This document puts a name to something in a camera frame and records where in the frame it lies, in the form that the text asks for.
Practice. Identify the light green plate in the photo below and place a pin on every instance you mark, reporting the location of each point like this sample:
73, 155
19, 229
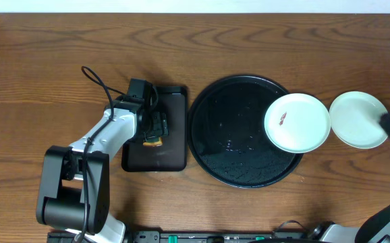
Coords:
355, 118
297, 123

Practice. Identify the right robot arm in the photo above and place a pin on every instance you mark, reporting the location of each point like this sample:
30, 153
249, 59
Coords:
375, 229

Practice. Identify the green and orange sponge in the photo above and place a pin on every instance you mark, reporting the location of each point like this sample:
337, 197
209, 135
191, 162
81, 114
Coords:
153, 141

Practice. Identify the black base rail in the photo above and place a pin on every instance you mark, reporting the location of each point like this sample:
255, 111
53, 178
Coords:
157, 237

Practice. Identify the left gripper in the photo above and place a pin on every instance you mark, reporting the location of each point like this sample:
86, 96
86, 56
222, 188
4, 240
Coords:
161, 125

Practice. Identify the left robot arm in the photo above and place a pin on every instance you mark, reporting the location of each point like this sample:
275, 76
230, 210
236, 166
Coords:
74, 191

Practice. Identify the round black tray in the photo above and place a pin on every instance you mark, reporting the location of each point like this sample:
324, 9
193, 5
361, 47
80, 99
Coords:
226, 132

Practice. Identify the black rectangular tray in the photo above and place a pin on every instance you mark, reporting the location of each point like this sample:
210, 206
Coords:
171, 156

